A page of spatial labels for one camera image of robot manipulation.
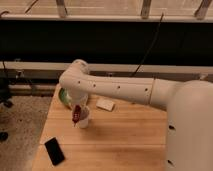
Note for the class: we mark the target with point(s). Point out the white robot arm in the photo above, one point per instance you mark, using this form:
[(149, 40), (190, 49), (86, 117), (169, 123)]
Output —
[(189, 107)]

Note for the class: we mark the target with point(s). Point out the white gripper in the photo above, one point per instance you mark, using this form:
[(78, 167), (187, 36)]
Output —
[(78, 100)]

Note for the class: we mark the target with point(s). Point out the white sponge block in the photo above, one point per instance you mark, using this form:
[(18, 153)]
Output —
[(105, 104)]

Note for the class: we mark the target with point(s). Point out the green bowl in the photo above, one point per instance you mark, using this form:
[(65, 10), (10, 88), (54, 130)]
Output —
[(63, 97)]

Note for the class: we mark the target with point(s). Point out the black smartphone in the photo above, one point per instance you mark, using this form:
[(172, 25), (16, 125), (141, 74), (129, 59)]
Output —
[(54, 151)]

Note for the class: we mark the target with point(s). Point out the black chair base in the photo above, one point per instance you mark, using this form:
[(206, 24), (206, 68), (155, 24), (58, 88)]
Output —
[(5, 96)]

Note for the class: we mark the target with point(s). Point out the white ceramic cup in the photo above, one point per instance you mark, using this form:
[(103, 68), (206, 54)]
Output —
[(84, 118)]

